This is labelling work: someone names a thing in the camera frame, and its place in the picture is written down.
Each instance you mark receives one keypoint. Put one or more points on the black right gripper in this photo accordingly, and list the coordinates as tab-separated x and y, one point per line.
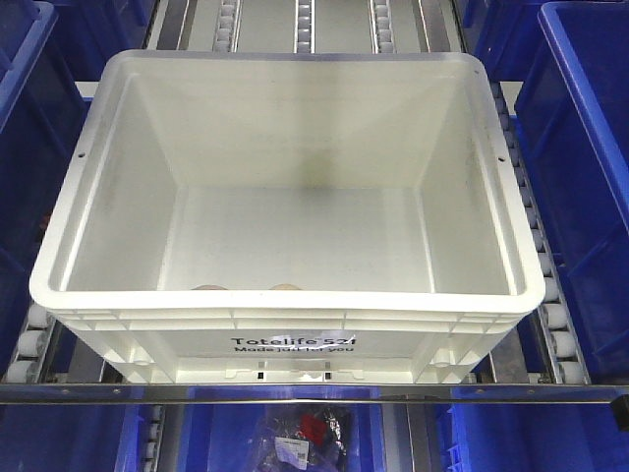
620	410

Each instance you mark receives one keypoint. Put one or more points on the yellow plush toy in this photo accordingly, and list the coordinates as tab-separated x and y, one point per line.
285	286

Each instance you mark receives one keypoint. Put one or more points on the white plastic tote box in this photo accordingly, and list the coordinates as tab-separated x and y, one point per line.
381	185

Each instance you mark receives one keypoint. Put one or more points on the white roller track right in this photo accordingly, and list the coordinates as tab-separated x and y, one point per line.
550	324

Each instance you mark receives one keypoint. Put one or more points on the white roller track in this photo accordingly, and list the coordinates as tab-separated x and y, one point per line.
35	348
550	324
151	444

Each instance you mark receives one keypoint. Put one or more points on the blue bin lower right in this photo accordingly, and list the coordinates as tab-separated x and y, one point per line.
529	437

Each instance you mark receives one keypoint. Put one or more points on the blue bin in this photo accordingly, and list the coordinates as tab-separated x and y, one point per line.
573	114
529	437
73	437
42	114

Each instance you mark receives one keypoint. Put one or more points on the blue bin right side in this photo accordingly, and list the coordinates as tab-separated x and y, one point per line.
573	114

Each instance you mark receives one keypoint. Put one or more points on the clear bag with red part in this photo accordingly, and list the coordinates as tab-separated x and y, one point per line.
303	438

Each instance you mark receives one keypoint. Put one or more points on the blue bin lower shelf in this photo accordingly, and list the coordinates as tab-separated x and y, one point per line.
223	437

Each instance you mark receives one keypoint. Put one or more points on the roller track back right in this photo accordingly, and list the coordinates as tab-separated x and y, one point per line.
382	34

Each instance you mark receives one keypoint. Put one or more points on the lower white roller track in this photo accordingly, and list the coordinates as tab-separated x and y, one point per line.
151	444

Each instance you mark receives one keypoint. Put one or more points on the roller track back middle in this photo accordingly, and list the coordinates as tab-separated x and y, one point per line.
304	27

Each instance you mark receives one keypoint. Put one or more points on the roller track back left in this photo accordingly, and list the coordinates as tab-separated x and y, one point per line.
227	28

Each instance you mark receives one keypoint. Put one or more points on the blue bin lower left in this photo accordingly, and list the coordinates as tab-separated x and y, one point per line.
73	437

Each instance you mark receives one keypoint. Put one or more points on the white roller track left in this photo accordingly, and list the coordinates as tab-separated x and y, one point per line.
35	348

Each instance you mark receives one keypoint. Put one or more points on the blue bin left side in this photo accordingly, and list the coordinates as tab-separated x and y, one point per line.
42	114

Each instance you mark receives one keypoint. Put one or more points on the steel shelf front rail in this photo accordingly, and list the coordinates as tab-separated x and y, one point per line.
118	393

